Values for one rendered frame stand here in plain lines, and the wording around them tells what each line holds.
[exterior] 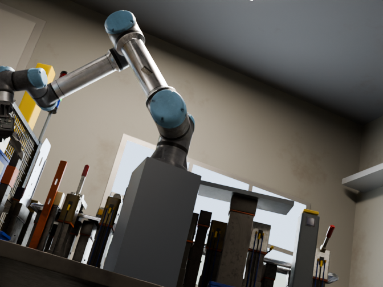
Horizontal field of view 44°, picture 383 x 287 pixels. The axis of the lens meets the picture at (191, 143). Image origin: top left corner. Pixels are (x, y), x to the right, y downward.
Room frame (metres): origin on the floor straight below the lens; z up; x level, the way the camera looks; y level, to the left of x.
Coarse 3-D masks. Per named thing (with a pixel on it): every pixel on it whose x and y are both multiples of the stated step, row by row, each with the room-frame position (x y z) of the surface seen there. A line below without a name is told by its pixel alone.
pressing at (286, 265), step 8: (32, 208) 2.15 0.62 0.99; (40, 208) 2.15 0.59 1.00; (56, 216) 2.23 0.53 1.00; (80, 216) 2.06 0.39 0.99; (88, 216) 2.06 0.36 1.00; (96, 224) 2.19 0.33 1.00; (112, 232) 2.27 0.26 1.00; (264, 264) 2.15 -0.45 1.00; (280, 264) 2.07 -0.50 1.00; (288, 264) 2.02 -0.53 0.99; (280, 272) 2.20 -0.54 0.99; (328, 272) 2.01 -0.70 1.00; (328, 280) 2.14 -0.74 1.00; (336, 280) 2.06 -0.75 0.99
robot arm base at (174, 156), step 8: (160, 144) 1.54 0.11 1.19; (168, 144) 1.53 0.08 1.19; (176, 144) 1.53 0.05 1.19; (160, 152) 1.53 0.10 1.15; (168, 152) 1.52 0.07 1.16; (176, 152) 1.52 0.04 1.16; (184, 152) 1.55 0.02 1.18; (160, 160) 1.51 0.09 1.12; (168, 160) 1.51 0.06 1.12; (176, 160) 1.52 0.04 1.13; (184, 160) 1.56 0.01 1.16; (184, 168) 1.54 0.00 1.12
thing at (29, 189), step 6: (42, 144) 2.14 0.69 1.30; (48, 144) 2.22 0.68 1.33; (42, 150) 2.17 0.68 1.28; (48, 150) 2.25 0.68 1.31; (42, 156) 2.20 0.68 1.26; (36, 162) 2.16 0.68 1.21; (42, 162) 2.23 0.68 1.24; (36, 168) 2.19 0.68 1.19; (42, 168) 2.26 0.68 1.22; (30, 174) 2.14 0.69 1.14; (36, 174) 2.21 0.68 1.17; (30, 180) 2.17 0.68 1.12; (36, 180) 2.24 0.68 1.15; (30, 186) 2.20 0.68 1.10; (24, 192) 2.14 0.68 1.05; (30, 192) 2.22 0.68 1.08; (24, 198) 2.18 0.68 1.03; (30, 198) 2.25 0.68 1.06; (24, 204) 2.21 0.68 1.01
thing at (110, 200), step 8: (112, 200) 1.93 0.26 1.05; (120, 200) 1.93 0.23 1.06; (104, 208) 1.93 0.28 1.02; (112, 208) 1.93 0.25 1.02; (120, 208) 1.98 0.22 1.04; (104, 216) 1.93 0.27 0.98; (112, 216) 1.93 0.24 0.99; (104, 224) 1.93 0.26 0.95; (112, 224) 1.93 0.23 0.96; (104, 232) 1.94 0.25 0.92; (96, 240) 1.93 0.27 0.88; (104, 240) 1.93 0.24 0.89; (96, 248) 1.94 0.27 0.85; (104, 248) 1.94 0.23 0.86; (96, 256) 1.94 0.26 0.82; (104, 256) 1.98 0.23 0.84; (88, 264) 1.94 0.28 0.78; (96, 264) 1.92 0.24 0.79
